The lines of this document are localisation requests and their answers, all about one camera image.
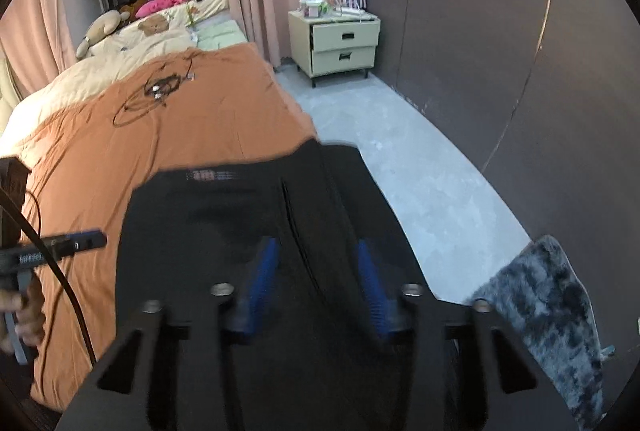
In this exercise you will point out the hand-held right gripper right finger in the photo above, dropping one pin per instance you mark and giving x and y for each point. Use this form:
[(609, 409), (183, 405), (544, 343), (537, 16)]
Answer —
[(375, 286)]

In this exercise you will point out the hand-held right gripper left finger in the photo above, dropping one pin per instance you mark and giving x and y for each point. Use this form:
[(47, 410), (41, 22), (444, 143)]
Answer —
[(257, 281)]

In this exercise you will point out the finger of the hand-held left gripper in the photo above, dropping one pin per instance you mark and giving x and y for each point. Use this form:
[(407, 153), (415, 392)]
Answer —
[(80, 242)]

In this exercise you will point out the black t-shirt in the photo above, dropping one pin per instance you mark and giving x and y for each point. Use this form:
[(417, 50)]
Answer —
[(200, 221)]

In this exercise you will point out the person's left hand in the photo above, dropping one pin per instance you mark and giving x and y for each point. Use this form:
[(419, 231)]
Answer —
[(32, 316)]

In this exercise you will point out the cream duvet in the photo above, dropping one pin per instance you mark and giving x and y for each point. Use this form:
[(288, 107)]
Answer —
[(75, 81)]

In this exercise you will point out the brown duvet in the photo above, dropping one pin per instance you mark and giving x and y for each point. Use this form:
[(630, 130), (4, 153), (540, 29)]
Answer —
[(200, 121)]

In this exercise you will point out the grey fluffy rug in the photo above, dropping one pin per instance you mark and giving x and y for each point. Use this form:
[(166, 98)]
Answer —
[(545, 311)]

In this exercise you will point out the cream plush toy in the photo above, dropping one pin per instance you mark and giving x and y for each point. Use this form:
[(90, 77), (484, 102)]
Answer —
[(102, 31)]

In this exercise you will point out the dark plush toy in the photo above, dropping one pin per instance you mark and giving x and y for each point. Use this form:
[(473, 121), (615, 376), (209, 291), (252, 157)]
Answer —
[(131, 8)]

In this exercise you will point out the pink cloth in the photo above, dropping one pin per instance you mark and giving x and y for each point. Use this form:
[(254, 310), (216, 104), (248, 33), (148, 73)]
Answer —
[(165, 2)]

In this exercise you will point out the cream nightstand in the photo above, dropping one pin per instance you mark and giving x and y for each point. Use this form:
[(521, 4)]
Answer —
[(340, 41)]

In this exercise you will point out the white power strip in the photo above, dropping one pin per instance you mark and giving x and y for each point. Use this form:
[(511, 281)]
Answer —
[(357, 13)]

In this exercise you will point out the small clear container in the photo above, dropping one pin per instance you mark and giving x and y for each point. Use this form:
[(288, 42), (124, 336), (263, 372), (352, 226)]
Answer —
[(314, 7)]

